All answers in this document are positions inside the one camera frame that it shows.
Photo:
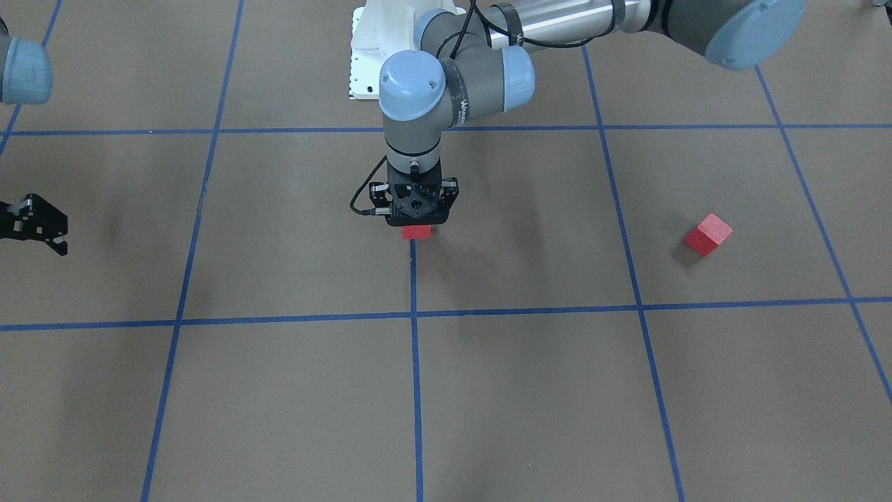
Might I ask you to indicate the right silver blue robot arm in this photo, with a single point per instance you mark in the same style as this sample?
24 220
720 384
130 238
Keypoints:
27 79

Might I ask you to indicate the red cube near block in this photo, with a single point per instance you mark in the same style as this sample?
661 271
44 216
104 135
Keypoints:
708 235

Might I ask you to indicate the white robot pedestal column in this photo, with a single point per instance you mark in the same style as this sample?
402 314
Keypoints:
381 29

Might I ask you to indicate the brown paper table mat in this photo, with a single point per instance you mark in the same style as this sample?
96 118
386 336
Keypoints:
224 328

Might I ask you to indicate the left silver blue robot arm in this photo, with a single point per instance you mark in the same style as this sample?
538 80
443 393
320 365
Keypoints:
469 66

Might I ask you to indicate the red cube block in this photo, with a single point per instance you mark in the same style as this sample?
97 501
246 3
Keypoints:
708 235
416 232

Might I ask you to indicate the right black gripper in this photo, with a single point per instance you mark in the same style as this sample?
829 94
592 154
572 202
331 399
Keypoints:
28 221

